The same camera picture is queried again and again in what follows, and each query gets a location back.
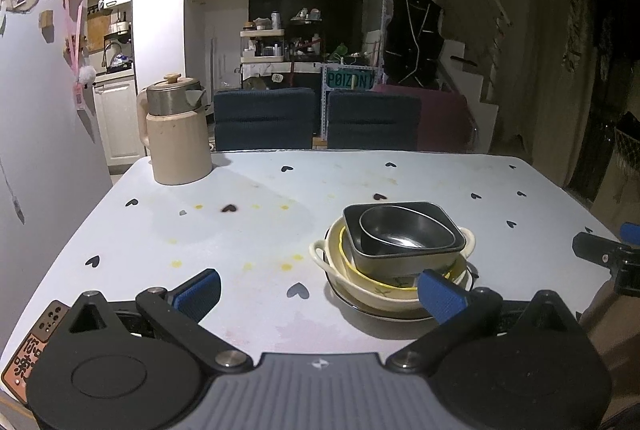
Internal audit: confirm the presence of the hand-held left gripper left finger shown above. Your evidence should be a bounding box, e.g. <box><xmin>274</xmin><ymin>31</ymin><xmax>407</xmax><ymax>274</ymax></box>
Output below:
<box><xmin>65</xmin><ymin>269</ymin><xmax>254</xmax><ymax>374</ymax></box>

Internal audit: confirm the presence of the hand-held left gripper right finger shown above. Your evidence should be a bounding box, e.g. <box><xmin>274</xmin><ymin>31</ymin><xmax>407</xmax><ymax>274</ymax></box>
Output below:
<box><xmin>387</xmin><ymin>269</ymin><xmax>581</xmax><ymax>374</ymax></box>

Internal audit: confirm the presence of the lemon print bowl yellow rim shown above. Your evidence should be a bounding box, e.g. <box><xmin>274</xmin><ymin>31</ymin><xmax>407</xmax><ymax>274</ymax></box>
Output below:
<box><xmin>339</xmin><ymin>223</ymin><xmax>469</xmax><ymax>293</ymax></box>

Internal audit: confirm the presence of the large rectangular steel container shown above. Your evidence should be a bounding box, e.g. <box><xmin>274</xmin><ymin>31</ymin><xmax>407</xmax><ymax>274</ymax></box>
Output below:
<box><xmin>342</xmin><ymin>201</ymin><xmax>469</xmax><ymax>277</ymax></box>

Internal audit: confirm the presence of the cream bowl with handles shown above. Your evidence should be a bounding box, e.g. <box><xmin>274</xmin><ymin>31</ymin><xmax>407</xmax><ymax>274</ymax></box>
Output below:
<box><xmin>309</xmin><ymin>215</ymin><xmax>477</xmax><ymax>317</ymax></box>

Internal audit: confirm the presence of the small rectangular steel container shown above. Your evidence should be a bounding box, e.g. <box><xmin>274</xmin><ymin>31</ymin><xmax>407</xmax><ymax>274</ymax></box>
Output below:
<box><xmin>359</xmin><ymin>205</ymin><xmax>467</xmax><ymax>257</ymax></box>

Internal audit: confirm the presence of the square white plate black rim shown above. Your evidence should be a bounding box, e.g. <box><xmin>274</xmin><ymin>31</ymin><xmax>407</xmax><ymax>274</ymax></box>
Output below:
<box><xmin>325</xmin><ymin>260</ymin><xmax>477</xmax><ymax>324</ymax></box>

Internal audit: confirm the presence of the beige electric kettle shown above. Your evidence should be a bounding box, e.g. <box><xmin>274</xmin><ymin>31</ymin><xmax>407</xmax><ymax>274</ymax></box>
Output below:
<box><xmin>137</xmin><ymin>72</ymin><xmax>217</xmax><ymax>186</ymax></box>

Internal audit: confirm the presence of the orange printed tag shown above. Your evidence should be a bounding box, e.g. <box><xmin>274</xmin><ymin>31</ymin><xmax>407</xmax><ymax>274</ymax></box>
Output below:
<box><xmin>1</xmin><ymin>300</ymin><xmax>70</xmax><ymax>405</ymax></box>

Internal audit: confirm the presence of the maroon chair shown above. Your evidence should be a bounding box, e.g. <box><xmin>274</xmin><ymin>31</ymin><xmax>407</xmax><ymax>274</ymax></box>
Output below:
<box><xmin>372</xmin><ymin>83</ymin><xmax>477</xmax><ymax>154</ymax></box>

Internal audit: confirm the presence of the dark blue chair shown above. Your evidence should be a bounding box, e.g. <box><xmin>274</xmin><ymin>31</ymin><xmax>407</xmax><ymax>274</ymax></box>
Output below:
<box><xmin>213</xmin><ymin>87</ymin><xmax>317</xmax><ymax>151</ymax></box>
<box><xmin>327</xmin><ymin>90</ymin><xmax>422</xmax><ymax>150</ymax></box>

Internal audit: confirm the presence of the white base cabinet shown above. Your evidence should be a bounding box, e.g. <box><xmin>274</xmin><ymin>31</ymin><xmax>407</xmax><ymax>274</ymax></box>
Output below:
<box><xmin>92</xmin><ymin>75</ymin><xmax>139</xmax><ymax>167</ymax></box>

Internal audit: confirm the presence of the staircase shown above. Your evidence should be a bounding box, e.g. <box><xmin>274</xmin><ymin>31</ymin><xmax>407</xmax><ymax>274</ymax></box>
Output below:
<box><xmin>439</xmin><ymin>38</ymin><xmax>502</xmax><ymax>151</ymax></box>

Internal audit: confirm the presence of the green sign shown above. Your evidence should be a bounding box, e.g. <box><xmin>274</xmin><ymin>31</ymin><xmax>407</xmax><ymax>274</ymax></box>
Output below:
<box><xmin>320</xmin><ymin>64</ymin><xmax>377</xmax><ymax>92</ymax></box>

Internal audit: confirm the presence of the black hanging jacket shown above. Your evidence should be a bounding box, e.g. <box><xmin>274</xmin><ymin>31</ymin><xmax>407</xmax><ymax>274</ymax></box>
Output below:
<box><xmin>384</xmin><ymin>0</ymin><xmax>447</xmax><ymax>87</ymax></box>

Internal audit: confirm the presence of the cluttered shelf rack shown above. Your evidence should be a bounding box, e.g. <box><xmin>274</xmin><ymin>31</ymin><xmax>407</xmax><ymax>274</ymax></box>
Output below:
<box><xmin>239</xmin><ymin>7</ymin><xmax>328</xmax><ymax>90</ymax></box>

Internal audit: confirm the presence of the pink ribbon pendant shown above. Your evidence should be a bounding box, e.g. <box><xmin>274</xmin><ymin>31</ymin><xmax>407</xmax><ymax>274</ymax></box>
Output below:
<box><xmin>62</xmin><ymin>0</ymin><xmax>99</xmax><ymax>112</ymax></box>

